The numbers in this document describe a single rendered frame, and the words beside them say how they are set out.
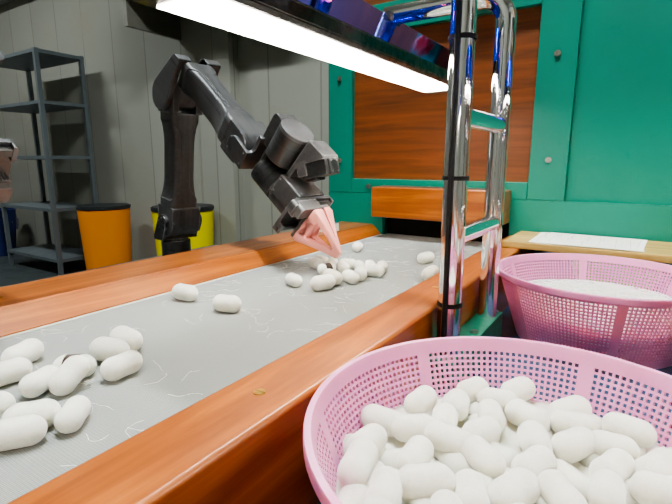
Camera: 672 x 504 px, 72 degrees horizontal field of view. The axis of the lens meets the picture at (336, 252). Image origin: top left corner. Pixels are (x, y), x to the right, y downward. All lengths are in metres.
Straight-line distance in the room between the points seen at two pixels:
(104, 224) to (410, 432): 3.59
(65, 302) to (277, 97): 2.57
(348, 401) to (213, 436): 0.11
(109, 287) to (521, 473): 0.51
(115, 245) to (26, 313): 3.28
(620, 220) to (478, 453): 0.75
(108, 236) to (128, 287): 3.19
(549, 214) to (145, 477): 0.89
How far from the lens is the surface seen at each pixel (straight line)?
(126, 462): 0.28
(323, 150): 0.72
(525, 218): 1.03
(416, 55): 0.69
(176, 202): 1.03
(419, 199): 1.03
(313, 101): 2.89
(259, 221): 3.18
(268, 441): 0.30
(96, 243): 3.87
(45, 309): 0.61
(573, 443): 0.35
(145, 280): 0.67
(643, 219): 1.01
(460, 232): 0.47
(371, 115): 1.17
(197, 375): 0.42
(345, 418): 0.34
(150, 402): 0.39
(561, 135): 1.01
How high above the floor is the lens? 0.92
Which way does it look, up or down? 11 degrees down
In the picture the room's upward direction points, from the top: straight up
